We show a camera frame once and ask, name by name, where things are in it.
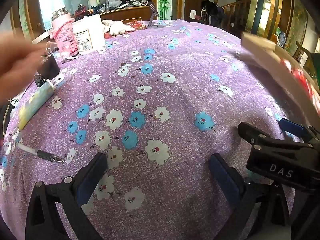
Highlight white plastic jar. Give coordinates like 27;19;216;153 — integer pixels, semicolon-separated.
72;14;106;55

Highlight shallow cardboard box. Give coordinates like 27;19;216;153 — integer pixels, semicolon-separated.
240;31;320;122

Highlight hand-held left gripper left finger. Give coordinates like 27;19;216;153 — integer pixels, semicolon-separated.
25;152;108;240

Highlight small black box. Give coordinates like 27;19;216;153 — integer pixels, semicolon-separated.
35;54;61;82

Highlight pair of white gloves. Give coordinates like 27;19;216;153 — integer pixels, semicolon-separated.
101;19;136;36

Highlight dark hanging clothes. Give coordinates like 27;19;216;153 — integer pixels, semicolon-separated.
201;0;225;28

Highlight long yellow green box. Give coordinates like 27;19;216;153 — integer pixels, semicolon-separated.
18;80;56;129

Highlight purple floral tablecloth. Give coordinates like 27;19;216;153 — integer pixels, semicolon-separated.
0;19;310;240

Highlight bottle in pink crochet cover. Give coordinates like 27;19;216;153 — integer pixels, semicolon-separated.
49;6;79;55

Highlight wooden stair railing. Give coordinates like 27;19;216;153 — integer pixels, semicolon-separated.
221;0;250;30

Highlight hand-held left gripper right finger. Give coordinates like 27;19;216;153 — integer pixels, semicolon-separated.
209;152;292;240

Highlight black white ballpoint pen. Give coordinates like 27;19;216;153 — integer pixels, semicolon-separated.
15;142;67;163

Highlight grey phone stand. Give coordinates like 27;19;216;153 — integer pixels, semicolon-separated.
147;1;165;28

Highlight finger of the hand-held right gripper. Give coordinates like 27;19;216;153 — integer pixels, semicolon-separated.
278;118;320;151
237;121;313;148

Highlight wooden sideboard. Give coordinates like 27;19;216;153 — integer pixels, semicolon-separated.
100;6;152;22

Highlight clear plastic cup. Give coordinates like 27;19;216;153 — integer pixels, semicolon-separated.
46;41;60;57

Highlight red paper packet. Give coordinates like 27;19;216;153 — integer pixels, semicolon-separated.
124;21;147;31

